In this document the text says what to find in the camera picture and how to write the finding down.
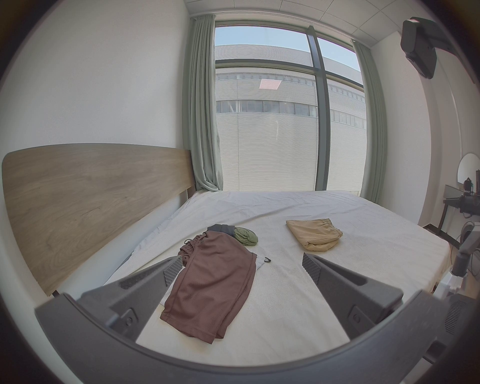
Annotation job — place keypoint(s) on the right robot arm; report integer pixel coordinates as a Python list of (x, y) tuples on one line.
[(470, 240)]

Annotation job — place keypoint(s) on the bed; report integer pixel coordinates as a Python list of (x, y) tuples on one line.
[(281, 202)]

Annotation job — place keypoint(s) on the white garment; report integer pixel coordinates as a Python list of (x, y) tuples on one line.
[(259, 264)]

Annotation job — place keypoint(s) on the round mirror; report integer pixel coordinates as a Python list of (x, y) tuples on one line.
[(468, 168)]

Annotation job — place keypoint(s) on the window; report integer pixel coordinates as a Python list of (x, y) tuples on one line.
[(262, 150)]

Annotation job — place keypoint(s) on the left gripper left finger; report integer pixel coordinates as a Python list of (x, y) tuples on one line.
[(142, 296)]

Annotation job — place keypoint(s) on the grey-green curtain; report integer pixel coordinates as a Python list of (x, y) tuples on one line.
[(202, 112), (375, 131)]

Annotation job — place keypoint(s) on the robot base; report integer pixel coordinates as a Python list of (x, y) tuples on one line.
[(448, 287)]

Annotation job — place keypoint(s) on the brown shorts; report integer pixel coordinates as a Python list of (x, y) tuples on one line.
[(213, 285)]

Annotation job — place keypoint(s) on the black garment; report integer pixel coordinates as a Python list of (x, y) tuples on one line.
[(221, 228)]

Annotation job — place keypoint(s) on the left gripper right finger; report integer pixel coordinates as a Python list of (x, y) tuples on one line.
[(348, 300)]

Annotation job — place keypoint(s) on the green garment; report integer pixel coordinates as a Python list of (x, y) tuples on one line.
[(247, 236)]

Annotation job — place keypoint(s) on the tan shorts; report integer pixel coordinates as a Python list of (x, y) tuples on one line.
[(311, 232)]

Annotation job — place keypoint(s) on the grey desk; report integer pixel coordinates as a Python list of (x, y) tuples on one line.
[(452, 191)]

